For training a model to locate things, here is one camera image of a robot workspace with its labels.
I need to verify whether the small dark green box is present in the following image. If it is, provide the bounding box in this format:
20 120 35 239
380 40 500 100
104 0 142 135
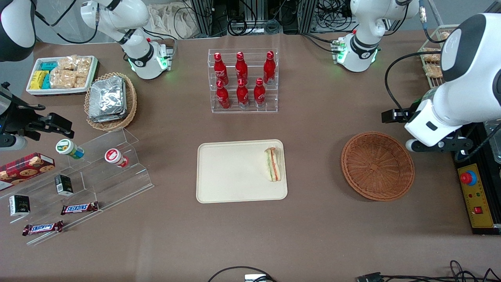
54 174 74 196
9 195 31 217

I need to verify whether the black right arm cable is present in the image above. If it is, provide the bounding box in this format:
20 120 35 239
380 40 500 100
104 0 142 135
34 0 98 45

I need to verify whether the oval light wicker basket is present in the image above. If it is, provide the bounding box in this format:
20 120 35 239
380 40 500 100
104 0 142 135
84 72 137 132

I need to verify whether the green lid yogurt cup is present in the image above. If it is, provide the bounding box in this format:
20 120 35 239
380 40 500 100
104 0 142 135
55 139 85 159

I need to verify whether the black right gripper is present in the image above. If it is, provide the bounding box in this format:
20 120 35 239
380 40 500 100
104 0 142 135
0 82 74 140

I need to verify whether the black looped cable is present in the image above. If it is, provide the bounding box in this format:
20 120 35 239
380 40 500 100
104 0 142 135
207 266 277 282

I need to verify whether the red emergency stop button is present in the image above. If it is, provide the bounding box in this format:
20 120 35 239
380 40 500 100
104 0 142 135
460 170 478 186

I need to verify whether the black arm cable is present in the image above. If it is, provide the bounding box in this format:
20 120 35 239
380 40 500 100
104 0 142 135
384 51 443 114
34 0 98 45

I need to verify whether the beige plastic tray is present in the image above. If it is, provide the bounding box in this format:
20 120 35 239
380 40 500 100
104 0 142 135
196 139 288 204

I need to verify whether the black cable bundle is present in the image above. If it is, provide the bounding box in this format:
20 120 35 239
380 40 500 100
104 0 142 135
226 16 283 36

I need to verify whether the silver foil packet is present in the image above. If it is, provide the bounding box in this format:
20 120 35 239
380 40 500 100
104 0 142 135
88 105 128 123
89 76 125 113

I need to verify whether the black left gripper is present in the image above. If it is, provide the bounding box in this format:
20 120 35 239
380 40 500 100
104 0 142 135
382 103 422 123

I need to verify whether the white wire rack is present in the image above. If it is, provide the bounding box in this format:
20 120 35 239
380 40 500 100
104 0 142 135
416 24 459 89

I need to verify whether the snickers chocolate bar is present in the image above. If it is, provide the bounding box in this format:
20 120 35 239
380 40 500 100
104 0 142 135
61 201 99 216
22 221 64 236

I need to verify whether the red cola bottle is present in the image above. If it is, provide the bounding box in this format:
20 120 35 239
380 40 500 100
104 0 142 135
254 78 267 108
263 51 276 85
236 78 250 108
235 51 249 83
216 80 231 109
213 52 229 85

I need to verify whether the black equipment base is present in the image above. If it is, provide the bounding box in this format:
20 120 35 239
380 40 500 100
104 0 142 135
450 121 501 235

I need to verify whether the red tartan cookie box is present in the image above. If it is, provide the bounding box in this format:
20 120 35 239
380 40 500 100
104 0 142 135
0 152 56 192

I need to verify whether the red lid yogurt cup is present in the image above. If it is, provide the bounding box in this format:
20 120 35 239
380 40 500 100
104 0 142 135
105 148 129 168

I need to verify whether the yellow control panel box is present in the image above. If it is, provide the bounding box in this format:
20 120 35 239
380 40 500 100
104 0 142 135
457 163 496 228

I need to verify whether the white rectangular snack tray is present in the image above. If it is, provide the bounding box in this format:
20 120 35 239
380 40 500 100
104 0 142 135
26 56 99 96

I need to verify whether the bagged brown snack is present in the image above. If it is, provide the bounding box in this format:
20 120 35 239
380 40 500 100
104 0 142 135
422 47 443 63
424 63 443 78

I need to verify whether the yellow snack packet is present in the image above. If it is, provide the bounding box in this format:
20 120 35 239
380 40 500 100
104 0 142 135
30 70 49 90

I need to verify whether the round brown wicker basket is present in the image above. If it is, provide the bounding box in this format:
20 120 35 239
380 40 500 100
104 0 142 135
341 131 415 202

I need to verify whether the beige cloth bag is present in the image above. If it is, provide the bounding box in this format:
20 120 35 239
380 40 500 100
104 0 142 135
148 3 197 40

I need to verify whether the clear acrylic step shelf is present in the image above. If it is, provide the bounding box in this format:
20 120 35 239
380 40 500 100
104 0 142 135
0 127 154 246

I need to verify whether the clear plastic container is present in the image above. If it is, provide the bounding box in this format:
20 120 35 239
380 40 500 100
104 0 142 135
485 121 501 164

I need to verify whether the triangular sandwich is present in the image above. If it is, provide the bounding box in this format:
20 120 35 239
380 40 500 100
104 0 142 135
263 147 283 183

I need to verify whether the clear acrylic bottle rack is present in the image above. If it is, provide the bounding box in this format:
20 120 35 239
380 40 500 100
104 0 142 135
207 48 279 114

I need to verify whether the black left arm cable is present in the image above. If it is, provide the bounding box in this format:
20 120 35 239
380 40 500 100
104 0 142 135
384 51 443 114

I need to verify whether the black tangled cable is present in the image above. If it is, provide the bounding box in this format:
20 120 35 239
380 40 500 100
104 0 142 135
376 260 501 282

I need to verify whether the aluminium frame post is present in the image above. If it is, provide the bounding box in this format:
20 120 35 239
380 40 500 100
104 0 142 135
299 0 317 34
191 0 214 36

